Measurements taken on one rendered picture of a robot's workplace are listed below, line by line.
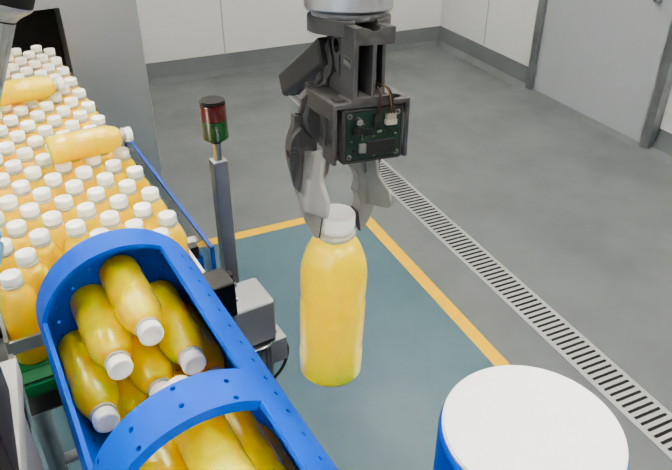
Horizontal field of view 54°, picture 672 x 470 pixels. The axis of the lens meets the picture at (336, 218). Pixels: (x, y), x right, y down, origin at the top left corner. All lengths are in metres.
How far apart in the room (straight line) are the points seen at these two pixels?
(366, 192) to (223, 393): 0.34
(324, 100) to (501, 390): 0.71
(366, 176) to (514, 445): 0.57
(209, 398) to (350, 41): 0.49
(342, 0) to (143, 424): 0.55
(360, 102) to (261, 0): 5.18
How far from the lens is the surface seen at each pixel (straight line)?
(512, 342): 2.83
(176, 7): 5.54
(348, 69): 0.54
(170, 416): 0.84
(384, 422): 2.45
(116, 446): 0.88
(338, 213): 0.65
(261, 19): 5.75
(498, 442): 1.07
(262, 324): 1.60
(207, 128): 1.63
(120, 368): 1.09
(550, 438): 1.10
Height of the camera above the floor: 1.84
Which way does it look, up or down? 31 degrees down
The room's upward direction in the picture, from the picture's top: straight up
